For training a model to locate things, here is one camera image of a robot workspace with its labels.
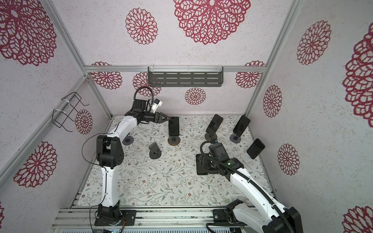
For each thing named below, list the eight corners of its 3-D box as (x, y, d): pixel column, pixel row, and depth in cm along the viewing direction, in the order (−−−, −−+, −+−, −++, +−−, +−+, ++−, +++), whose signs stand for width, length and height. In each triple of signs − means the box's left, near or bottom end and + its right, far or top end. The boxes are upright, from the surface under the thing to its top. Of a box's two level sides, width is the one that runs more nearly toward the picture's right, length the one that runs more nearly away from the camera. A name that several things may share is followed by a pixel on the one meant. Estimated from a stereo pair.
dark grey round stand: (149, 156, 99) (145, 149, 91) (156, 149, 103) (153, 141, 95) (155, 161, 97) (152, 153, 89) (162, 153, 100) (160, 145, 93)
